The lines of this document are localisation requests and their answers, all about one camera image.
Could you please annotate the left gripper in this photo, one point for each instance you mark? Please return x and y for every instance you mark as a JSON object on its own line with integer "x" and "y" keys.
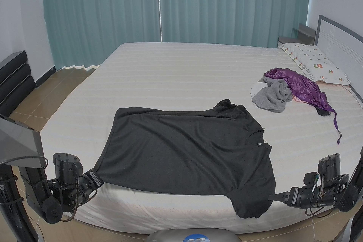
{"x": 92, "y": 180}

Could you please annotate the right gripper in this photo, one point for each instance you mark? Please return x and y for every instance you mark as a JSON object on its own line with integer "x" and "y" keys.
{"x": 297, "y": 197}

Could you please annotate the black T-shirt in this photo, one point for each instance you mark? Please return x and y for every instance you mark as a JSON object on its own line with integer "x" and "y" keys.
{"x": 184, "y": 150}

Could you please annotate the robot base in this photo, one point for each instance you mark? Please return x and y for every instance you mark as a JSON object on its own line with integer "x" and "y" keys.
{"x": 190, "y": 236}

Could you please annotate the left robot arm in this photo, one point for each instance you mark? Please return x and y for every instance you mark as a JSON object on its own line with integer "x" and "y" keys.
{"x": 17, "y": 138}

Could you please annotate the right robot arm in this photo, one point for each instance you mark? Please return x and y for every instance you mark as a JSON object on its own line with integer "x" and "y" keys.
{"x": 329, "y": 167}

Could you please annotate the bed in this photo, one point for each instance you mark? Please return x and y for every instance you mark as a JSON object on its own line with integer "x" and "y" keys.
{"x": 175, "y": 73}

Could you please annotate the pink garment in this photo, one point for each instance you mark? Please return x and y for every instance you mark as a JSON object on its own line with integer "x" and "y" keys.
{"x": 297, "y": 98}

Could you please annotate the grey garment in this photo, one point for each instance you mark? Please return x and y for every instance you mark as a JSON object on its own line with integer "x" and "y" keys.
{"x": 269, "y": 99}

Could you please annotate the purple satin garment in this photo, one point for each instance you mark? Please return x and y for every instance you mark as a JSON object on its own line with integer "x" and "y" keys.
{"x": 300, "y": 83}

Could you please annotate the white garment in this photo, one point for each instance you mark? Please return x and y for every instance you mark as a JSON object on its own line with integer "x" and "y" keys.
{"x": 256, "y": 89}

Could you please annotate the black chest of drawers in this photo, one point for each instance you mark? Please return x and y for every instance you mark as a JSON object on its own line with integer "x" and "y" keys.
{"x": 14, "y": 79}

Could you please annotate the white printed pillow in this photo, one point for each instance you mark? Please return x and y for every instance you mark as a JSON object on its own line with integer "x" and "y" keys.
{"x": 314, "y": 62}

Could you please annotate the grey bedside table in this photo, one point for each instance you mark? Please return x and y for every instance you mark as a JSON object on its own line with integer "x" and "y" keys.
{"x": 305, "y": 32}

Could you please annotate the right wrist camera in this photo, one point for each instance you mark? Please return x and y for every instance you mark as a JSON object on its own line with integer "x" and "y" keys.
{"x": 310, "y": 178}

